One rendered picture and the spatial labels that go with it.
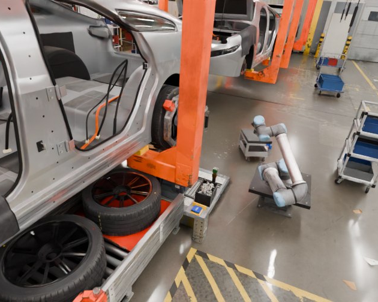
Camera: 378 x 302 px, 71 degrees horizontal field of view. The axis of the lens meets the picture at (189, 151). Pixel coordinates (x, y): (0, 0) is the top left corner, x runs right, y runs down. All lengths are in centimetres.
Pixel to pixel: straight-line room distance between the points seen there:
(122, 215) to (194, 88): 108
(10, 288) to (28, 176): 62
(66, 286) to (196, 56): 160
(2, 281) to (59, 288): 33
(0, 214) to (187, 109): 129
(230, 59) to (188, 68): 319
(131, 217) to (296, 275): 145
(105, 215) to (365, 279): 220
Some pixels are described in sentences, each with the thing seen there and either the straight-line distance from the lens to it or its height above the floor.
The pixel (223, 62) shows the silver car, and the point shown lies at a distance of 503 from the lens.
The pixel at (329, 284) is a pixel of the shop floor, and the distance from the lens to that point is 267.
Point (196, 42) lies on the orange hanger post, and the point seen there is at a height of 170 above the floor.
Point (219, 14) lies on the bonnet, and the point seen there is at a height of 174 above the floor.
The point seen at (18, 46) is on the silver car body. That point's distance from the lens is 155.
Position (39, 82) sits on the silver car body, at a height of 152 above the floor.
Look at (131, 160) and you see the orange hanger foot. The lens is 251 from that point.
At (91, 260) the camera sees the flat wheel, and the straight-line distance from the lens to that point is 186.
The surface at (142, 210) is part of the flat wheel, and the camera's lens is 213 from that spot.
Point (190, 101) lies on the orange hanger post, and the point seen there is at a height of 130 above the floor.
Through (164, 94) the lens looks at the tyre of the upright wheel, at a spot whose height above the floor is 114.
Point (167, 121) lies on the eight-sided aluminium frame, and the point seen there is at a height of 94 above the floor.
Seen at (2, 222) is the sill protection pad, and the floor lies 90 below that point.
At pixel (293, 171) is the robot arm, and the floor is 82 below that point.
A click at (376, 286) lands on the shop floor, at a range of 287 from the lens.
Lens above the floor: 193
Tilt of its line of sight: 29 degrees down
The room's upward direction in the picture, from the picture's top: 4 degrees clockwise
